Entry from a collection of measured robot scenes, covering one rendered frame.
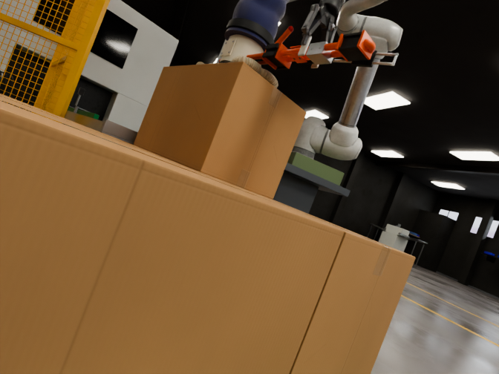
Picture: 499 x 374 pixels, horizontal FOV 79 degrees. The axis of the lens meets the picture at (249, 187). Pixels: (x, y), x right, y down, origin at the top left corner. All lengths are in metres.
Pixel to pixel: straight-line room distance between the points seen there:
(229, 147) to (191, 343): 0.76
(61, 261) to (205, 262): 0.16
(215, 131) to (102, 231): 0.76
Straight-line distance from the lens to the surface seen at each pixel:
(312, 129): 1.89
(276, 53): 1.25
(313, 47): 1.14
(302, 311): 0.61
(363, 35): 1.03
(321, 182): 1.73
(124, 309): 0.38
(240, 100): 1.10
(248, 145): 1.14
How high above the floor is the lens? 0.56
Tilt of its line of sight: level
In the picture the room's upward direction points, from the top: 21 degrees clockwise
